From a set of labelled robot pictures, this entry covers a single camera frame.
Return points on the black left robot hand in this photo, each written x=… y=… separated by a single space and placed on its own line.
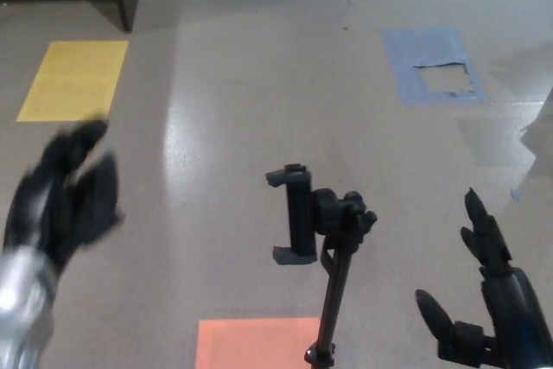
x=47 y=196

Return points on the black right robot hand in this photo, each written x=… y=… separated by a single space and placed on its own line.
x=514 y=308

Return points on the black phone stand tripod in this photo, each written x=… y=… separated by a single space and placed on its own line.
x=300 y=218

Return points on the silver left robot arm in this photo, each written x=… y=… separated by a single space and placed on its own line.
x=21 y=308

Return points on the small blue tape piece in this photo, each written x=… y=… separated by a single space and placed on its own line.
x=516 y=195

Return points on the yellow paper sheet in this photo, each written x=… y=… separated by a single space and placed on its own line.
x=73 y=79

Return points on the orange paper sheet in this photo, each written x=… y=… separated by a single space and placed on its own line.
x=255 y=343

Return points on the torn blue paper sheet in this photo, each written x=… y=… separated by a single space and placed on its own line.
x=406 y=62

